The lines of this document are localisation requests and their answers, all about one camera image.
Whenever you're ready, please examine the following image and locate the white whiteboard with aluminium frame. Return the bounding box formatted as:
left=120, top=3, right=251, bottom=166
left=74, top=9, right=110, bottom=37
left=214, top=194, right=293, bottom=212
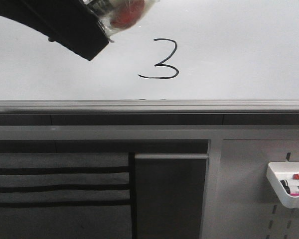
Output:
left=0, top=0, right=299, bottom=114

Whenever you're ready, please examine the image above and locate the grey metal stand frame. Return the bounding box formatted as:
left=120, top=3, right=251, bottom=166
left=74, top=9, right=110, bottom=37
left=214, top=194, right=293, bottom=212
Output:
left=0, top=113, right=299, bottom=172

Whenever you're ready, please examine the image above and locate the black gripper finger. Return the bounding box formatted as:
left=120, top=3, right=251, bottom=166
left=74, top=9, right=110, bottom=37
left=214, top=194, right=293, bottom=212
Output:
left=0, top=0, right=109, bottom=60

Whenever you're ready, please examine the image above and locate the white plastic marker tray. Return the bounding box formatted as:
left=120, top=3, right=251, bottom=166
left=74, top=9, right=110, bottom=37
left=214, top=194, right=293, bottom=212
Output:
left=267, top=162, right=299, bottom=209

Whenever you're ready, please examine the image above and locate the black-capped marker in tray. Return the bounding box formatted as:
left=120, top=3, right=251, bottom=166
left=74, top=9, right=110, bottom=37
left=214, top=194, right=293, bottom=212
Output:
left=280, top=180, right=299, bottom=194

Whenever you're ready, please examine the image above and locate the grey perforated pegboard panel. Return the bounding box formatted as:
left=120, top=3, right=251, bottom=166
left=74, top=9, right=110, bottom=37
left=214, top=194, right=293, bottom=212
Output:
left=200, top=140, right=299, bottom=239

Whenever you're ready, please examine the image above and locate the grey fabric organiser with stripes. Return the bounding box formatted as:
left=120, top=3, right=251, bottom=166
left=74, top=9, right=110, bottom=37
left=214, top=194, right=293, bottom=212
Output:
left=0, top=153, right=137, bottom=239

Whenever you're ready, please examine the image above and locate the white black-tip whiteboard marker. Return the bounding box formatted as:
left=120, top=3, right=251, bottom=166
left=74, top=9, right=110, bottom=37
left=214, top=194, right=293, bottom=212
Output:
left=81, top=0, right=156, bottom=42

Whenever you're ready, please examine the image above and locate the dark grey hanging panel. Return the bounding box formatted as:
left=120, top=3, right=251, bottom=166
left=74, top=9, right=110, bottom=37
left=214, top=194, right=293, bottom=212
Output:
left=136, top=158, right=206, bottom=239

